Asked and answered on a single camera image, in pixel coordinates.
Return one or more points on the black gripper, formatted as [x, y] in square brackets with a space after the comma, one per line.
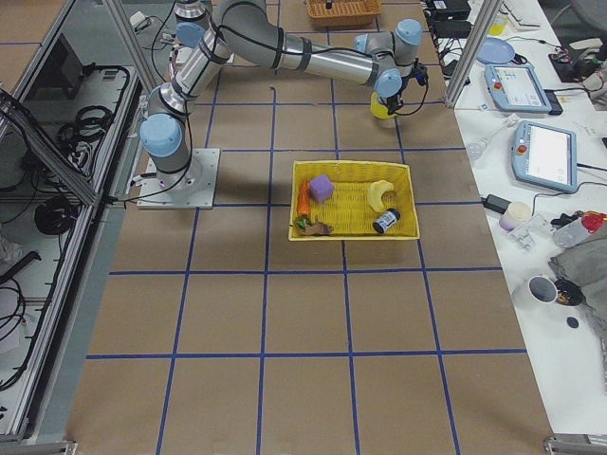
[393, 101]

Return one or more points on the yellow clear tape roll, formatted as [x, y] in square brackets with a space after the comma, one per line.
[378, 109]

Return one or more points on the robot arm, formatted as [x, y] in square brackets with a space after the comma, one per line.
[194, 11]
[385, 61]

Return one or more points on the pale croissant toy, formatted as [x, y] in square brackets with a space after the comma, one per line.
[375, 193]

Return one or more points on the light bulb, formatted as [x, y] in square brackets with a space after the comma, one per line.
[476, 148]

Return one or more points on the brown wicker basket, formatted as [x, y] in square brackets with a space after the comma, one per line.
[359, 9]

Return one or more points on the blue plate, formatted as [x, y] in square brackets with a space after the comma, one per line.
[495, 51]

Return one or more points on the purple foam cube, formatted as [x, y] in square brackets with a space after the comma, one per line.
[321, 188]

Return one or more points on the small black labelled can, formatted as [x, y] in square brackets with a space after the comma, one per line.
[386, 221]

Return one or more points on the yellow woven tray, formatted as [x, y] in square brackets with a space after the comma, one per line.
[347, 211]

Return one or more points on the teach pendant far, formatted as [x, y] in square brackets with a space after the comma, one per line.
[516, 88]

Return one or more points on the teach pendant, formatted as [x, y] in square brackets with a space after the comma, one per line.
[545, 156]
[516, 88]

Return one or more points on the orange toy carrot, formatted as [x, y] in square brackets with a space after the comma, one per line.
[303, 200]

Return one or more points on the black power adapter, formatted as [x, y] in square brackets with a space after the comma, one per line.
[495, 203]

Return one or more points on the brown toy animal figure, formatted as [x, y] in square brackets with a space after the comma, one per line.
[306, 227]

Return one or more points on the teach pendant near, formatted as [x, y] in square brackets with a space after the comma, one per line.
[545, 156]

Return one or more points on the lavender white cup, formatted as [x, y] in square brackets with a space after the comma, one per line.
[515, 215]

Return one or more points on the white mug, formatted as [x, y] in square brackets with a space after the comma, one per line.
[535, 293]

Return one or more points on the grey cloth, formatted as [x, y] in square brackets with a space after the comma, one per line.
[585, 266]

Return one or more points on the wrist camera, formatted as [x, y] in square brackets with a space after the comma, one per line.
[420, 74]

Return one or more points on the aluminium frame post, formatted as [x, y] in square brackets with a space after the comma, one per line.
[482, 23]

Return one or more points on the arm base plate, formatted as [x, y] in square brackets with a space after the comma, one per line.
[195, 189]

